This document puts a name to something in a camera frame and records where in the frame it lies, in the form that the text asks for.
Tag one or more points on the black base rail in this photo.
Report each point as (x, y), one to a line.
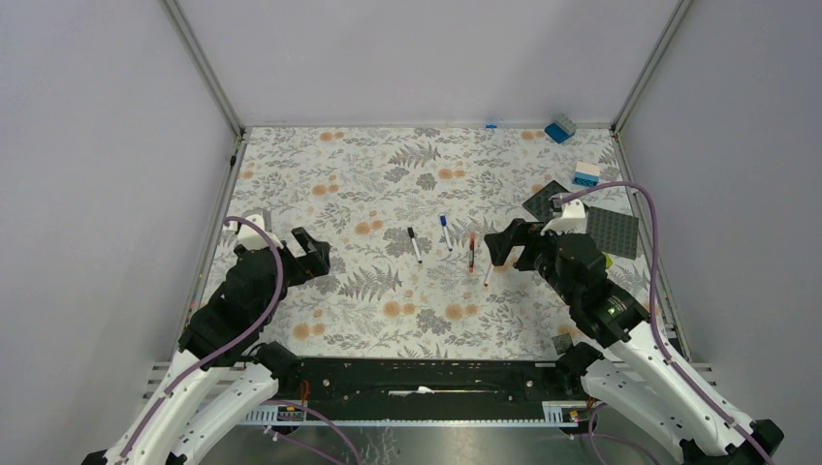
(362, 389)

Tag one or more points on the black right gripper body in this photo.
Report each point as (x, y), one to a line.
(541, 256)

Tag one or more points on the grey lego baseplate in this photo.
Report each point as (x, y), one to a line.
(614, 233)

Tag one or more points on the white blue lego brick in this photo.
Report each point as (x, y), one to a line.
(586, 174)

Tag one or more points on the white marker red end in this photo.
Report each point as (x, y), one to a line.
(489, 274)

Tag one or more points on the orange red pen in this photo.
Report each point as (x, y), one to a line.
(471, 252)

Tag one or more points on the blue grey lego brick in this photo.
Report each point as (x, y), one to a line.
(561, 129)

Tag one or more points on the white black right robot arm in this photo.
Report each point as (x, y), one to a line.
(633, 368)

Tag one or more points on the white marker black tip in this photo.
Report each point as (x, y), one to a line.
(413, 240)

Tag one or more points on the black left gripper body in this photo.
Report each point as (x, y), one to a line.
(294, 271)

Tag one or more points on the dark green lego baseplate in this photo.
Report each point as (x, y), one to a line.
(541, 204)

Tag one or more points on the floral table mat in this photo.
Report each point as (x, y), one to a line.
(359, 189)

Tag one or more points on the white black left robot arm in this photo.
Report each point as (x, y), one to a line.
(217, 336)

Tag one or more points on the white marker blue end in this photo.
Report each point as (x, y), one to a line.
(446, 233)

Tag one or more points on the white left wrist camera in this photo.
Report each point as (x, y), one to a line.
(255, 233)

